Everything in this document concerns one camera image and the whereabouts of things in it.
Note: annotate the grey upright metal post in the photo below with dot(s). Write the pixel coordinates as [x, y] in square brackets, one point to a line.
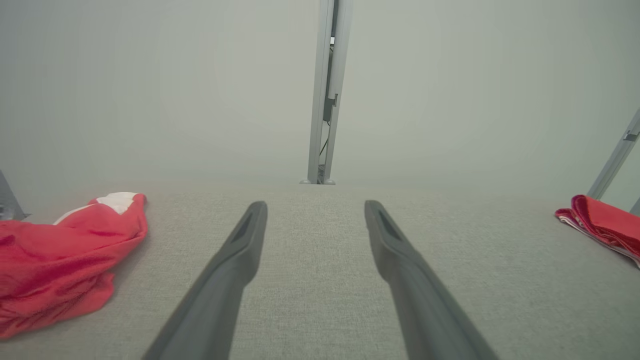
[316, 100]

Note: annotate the red shorts with number print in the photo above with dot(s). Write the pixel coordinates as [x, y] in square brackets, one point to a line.
[50, 270]

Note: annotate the dark grey frame strut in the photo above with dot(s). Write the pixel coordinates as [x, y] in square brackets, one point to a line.
[6, 200]

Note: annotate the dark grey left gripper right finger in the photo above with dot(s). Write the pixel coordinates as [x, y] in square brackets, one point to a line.
[425, 310]

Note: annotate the grey metal frame strut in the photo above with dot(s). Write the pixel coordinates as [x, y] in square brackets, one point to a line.
[612, 162]
[636, 209]

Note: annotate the red shirt with white sleeves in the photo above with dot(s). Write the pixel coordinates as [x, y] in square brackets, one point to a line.
[605, 222]

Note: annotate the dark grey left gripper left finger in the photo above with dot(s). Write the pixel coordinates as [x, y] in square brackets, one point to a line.
[215, 300]

